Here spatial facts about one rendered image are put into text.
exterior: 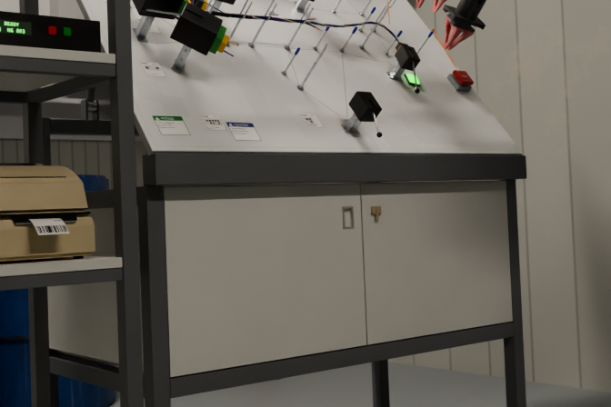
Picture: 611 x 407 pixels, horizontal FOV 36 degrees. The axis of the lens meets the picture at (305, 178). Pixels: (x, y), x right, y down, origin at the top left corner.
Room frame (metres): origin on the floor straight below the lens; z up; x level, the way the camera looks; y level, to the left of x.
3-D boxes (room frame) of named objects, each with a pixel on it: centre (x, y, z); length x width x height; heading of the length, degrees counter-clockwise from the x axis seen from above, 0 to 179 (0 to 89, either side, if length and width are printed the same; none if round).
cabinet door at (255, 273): (2.13, 0.09, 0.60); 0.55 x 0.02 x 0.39; 129
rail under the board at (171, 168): (2.28, -0.14, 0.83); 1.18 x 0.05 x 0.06; 129
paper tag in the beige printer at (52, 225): (1.76, 0.49, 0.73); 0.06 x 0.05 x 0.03; 132
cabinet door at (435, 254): (2.47, -0.35, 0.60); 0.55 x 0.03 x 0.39; 129
